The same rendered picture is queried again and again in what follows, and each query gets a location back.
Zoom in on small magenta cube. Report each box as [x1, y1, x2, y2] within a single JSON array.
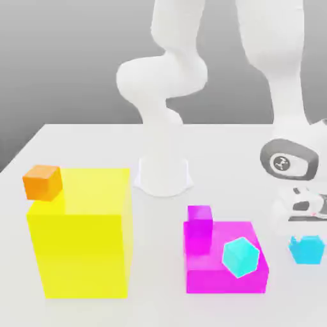
[[186, 204, 214, 257]]

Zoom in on large magenta box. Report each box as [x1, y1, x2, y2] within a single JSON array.
[[183, 220, 270, 295]]

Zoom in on small turquoise cube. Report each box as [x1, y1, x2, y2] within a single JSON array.
[[221, 236, 261, 279]]

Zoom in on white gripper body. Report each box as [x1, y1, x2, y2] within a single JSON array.
[[272, 199, 327, 238]]

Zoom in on small orange cube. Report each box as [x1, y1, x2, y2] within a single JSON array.
[[22, 164, 64, 203]]

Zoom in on small blue cube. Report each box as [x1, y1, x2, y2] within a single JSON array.
[[288, 234, 326, 266]]

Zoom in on large yellow box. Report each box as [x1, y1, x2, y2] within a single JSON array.
[[26, 167, 134, 300]]

